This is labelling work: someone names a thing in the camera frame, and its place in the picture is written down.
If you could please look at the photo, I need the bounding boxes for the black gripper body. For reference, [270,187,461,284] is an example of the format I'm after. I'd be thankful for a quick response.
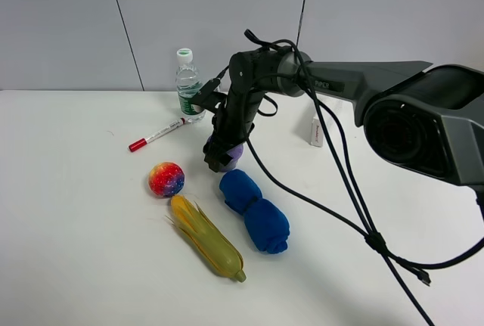
[203,88,265,156]

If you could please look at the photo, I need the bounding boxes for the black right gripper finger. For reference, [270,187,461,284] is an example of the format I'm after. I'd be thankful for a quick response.
[204,151,216,169]

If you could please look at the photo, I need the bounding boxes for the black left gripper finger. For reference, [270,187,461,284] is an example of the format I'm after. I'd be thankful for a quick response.
[213,150,234,172]

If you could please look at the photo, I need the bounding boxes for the purple round lidded jar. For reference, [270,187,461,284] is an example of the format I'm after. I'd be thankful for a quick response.
[203,133,244,169]

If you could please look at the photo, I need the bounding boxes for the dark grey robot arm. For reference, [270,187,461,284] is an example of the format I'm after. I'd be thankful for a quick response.
[203,48,483,187]

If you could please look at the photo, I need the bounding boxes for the rainbow speckled ball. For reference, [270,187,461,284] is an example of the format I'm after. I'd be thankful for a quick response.
[147,162,185,197]

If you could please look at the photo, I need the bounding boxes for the yellow toy corn cob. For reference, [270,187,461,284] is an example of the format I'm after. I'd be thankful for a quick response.
[169,194,247,283]

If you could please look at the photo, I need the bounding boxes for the clear plastic water bottle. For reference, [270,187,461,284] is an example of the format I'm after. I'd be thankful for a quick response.
[175,48,205,123]

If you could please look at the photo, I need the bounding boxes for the blue rolled towel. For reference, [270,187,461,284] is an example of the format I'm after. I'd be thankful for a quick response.
[219,169,290,254]

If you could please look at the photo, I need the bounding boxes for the red and white marker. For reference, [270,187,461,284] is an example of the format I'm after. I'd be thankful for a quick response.
[128,117,187,153]

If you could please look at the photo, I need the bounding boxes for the white printed cardboard box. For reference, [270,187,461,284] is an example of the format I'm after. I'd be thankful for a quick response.
[309,116,325,147]

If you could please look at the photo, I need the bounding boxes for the black cable bundle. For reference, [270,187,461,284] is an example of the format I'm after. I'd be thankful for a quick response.
[243,29,484,326]

